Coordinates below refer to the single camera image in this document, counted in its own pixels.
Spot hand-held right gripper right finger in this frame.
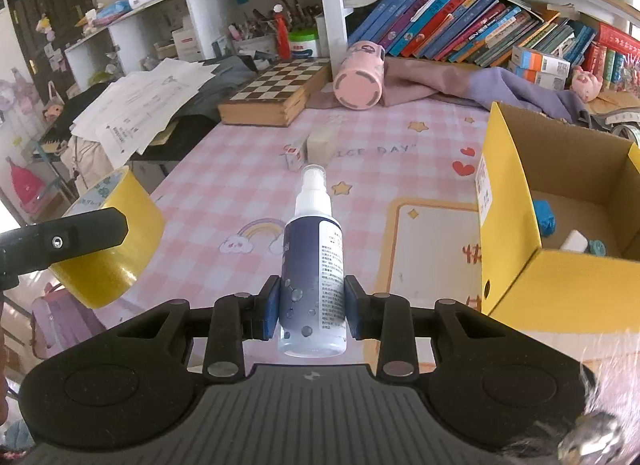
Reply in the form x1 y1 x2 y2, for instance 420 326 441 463
344 274 507 380

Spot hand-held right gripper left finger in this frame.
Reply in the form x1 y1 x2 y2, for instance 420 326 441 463
115 275 282 380

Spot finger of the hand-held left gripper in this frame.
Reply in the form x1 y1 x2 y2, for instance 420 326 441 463
0 207 130 292

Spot yellow tape roll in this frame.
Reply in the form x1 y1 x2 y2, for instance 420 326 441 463
48 166 166 310

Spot dark blue spray bottle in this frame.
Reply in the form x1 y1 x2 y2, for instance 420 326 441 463
278 163 349 359

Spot yellow cardboard box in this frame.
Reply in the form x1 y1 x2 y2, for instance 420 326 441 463
474 101 640 333

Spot small blue toy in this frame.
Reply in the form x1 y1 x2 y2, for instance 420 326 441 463
532 199 557 239

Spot white charger plug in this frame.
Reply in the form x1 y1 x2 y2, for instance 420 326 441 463
559 228 587 252

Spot pink checked tablecloth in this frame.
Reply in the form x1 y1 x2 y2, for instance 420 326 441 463
94 95 501 367

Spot small red white box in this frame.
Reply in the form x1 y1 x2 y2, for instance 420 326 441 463
284 143 306 172

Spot loose white paper sheets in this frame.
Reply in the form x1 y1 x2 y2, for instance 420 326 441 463
69 57 221 169

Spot cream white block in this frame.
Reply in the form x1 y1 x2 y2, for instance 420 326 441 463
305 129 341 166

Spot dark grey cloth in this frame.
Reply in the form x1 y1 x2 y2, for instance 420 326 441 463
171 55 259 122

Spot wooden chessboard box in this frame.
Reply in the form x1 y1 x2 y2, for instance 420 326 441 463
217 57 332 127

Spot pink cup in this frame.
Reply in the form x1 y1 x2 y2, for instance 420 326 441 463
333 40 386 111

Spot green lid jar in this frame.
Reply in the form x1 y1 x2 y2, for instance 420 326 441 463
288 28 321 59

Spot purple cloth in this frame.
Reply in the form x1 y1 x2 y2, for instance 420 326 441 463
306 57 587 122

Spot red bottle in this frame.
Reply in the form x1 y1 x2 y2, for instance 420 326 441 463
272 4 291 62

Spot orange and blue boxes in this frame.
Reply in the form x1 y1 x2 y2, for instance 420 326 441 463
509 45 572 92

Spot row of colourful books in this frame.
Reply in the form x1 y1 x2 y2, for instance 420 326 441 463
347 0 599 69

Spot white bookshelf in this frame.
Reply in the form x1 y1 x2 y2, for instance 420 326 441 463
62 0 640 90

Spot pink pig plush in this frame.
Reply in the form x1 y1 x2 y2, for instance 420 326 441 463
569 67 604 102

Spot silver tape roll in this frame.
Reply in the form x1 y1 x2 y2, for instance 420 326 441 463
611 121 640 146

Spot red book box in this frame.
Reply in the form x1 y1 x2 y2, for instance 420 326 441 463
584 22 640 92

